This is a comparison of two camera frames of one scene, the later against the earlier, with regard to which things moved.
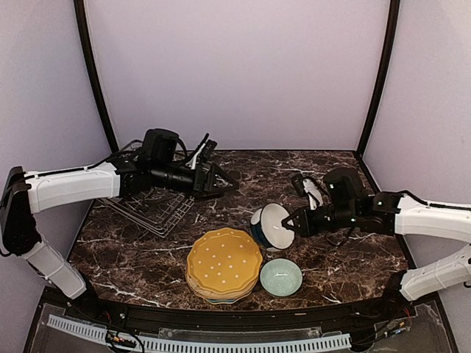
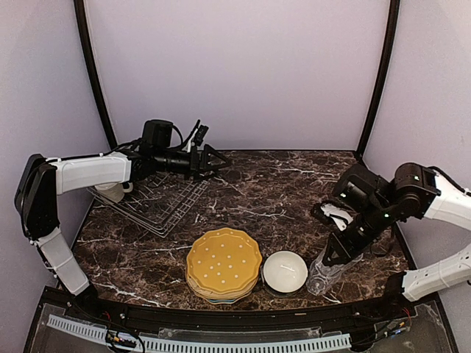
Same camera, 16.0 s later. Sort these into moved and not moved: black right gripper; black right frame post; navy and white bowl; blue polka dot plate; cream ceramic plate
Moved: black right gripper; navy and white bowl
Not moved: blue polka dot plate; black right frame post; cream ceramic plate
